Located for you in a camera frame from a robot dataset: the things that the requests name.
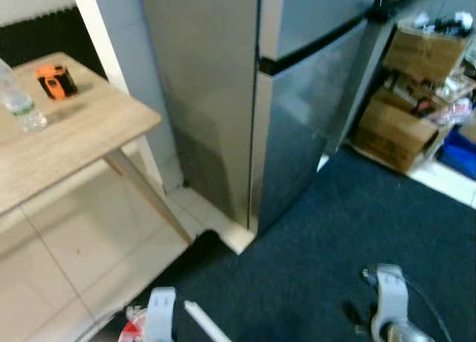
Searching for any black foam wall panel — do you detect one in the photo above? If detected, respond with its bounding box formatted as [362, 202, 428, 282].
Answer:
[0, 7, 106, 80]

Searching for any light wooden table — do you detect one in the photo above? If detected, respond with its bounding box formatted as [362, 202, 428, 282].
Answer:
[0, 52, 193, 246]

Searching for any silver fridge freezer door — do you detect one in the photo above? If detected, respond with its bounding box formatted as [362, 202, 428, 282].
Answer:
[258, 0, 387, 64]

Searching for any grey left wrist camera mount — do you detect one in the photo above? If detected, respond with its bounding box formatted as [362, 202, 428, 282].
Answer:
[144, 286, 178, 342]

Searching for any orange and black tape measure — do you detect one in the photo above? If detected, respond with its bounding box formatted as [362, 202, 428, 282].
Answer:
[35, 63, 79, 101]

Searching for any open cardboard box with clutter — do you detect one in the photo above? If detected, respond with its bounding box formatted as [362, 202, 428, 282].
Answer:
[382, 11, 475, 88]

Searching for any clear plastic water bottle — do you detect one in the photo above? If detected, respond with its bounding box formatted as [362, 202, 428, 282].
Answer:
[0, 58, 48, 133]

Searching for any blue plastic bin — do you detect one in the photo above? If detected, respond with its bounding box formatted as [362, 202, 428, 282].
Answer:
[435, 126, 476, 181]

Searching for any white stick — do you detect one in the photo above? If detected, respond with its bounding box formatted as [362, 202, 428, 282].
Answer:
[184, 300, 234, 342]

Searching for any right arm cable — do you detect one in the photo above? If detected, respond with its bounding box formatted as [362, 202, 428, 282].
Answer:
[405, 275, 451, 342]

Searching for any silver fridge main door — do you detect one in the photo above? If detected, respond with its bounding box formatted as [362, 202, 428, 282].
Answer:
[249, 19, 396, 236]

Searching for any red round container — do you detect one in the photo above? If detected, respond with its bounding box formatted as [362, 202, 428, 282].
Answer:
[118, 309, 149, 342]

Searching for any closed printed cardboard box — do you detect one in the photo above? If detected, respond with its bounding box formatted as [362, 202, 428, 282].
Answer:
[351, 97, 441, 174]

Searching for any dark blue carpet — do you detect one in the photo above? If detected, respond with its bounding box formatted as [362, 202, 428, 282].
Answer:
[97, 145, 476, 342]

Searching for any silver two-door fridge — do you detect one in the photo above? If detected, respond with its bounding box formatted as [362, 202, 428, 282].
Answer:
[138, 0, 396, 236]

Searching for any dark bottle with red label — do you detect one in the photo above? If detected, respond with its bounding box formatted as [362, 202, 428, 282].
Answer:
[370, 0, 403, 23]

